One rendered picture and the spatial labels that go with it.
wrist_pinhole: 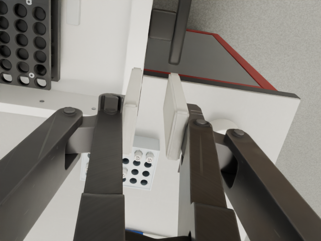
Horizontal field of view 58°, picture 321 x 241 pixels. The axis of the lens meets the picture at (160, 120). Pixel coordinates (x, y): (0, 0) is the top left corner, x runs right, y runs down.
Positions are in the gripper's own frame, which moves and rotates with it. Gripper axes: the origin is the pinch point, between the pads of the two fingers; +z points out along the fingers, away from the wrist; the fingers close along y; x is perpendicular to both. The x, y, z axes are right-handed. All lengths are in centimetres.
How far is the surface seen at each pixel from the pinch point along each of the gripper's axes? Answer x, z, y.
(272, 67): -18, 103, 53
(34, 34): 0.5, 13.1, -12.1
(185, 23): 4.0, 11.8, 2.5
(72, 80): -6.1, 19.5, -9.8
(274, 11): 3, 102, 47
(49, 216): -38.5, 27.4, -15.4
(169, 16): 4.4, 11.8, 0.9
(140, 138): -17.3, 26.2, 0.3
